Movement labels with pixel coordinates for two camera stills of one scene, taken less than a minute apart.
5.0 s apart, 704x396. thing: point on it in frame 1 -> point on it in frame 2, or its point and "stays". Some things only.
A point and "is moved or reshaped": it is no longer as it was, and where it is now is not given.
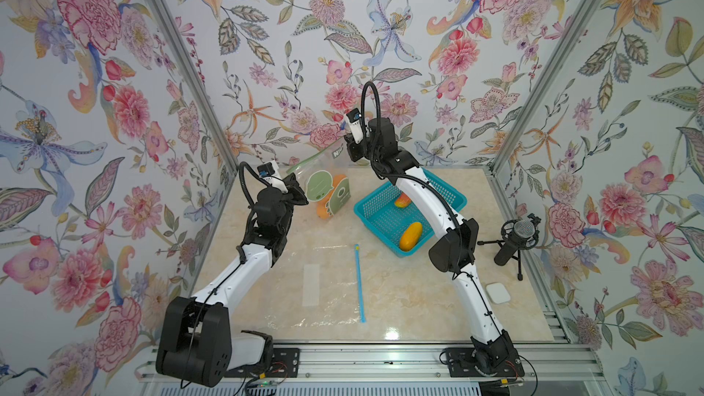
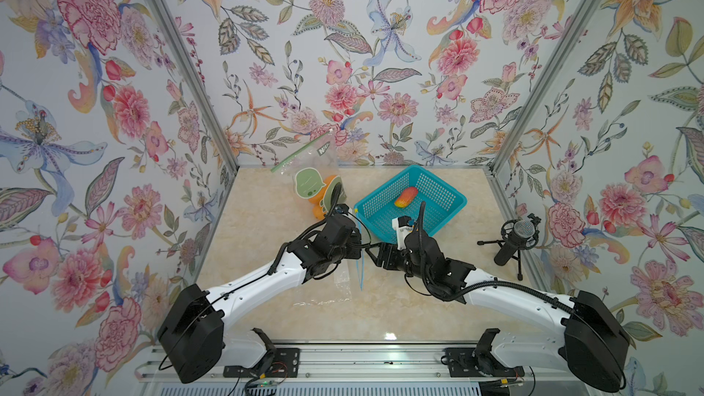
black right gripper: x=356 y=148 -> x=386 y=248
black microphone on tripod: x=516 y=235 stays
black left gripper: x=292 y=190 -> x=356 y=241
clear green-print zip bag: x=325 y=179 is moved or reshaped
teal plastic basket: x=396 y=221 stays
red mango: x=403 y=201 stays
